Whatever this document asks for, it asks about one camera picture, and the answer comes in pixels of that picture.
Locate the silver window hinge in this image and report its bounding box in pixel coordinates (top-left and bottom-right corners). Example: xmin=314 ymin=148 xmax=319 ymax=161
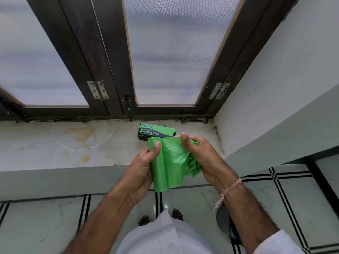
xmin=87 ymin=80 xmax=109 ymax=100
xmin=208 ymin=82 xmax=230 ymax=100

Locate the dark wooden window frame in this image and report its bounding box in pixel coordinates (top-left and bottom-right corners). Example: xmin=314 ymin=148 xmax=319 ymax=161
xmin=0 ymin=0 xmax=300 ymax=122

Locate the white stone window sill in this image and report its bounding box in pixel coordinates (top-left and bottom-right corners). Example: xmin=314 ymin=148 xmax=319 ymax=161
xmin=0 ymin=119 xmax=226 ymax=172

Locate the person's right foot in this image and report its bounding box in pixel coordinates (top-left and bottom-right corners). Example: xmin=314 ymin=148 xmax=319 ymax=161
xmin=171 ymin=208 xmax=184 ymax=222

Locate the person's left hand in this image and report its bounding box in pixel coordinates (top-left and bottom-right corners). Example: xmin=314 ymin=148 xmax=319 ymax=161
xmin=112 ymin=141 xmax=162 ymax=208

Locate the person's right hand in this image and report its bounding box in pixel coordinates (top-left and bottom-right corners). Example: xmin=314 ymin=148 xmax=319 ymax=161
xmin=180 ymin=132 xmax=240 ymax=194

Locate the green black garbage bag box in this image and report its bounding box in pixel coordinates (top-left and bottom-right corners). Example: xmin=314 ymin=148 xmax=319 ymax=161
xmin=137 ymin=123 xmax=177 ymax=142

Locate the frosted glass window pane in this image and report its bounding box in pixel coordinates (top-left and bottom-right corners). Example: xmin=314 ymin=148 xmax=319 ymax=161
xmin=0 ymin=0 xmax=89 ymax=106
xmin=121 ymin=0 xmax=243 ymax=105

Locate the dark window latch bolt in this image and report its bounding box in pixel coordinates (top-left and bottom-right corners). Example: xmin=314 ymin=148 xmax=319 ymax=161
xmin=122 ymin=95 xmax=134 ymax=122

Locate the person's left forearm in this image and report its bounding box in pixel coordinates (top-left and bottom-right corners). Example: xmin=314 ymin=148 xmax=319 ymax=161
xmin=63 ymin=193 xmax=138 ymax=254

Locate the pale thread wristband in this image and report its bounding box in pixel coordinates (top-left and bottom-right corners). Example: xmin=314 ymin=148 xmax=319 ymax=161
xmin=213 ymin=178 xmax=244 ymax=210

